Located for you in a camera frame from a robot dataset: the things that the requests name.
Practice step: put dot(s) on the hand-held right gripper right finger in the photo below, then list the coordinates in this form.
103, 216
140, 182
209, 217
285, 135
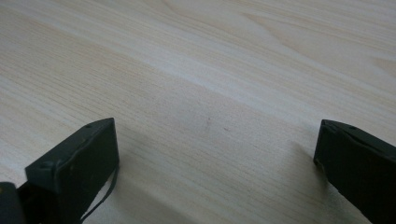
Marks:
361, 165

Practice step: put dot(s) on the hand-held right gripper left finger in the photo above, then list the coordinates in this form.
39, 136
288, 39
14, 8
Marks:
77, 168

